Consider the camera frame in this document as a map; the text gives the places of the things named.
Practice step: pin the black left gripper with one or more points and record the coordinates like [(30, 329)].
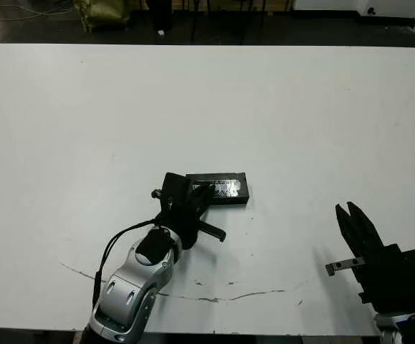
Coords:
[(183, 224)]

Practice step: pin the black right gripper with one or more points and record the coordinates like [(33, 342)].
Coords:
[(386, 283)]

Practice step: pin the black box lid with picture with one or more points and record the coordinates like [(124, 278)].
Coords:
[(232, 186)]

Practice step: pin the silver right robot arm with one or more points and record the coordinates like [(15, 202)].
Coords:
[(393, 328)]

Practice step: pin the person in black clothes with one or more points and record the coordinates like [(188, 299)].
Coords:
[(161, 14)]

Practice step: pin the olive green shiny bag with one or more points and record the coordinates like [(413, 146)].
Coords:
[(103, 14)]

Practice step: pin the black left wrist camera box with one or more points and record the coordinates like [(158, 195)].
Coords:
[(175, 188)]

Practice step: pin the black round wall fixture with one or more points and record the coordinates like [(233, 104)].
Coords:
[(372, 11)]

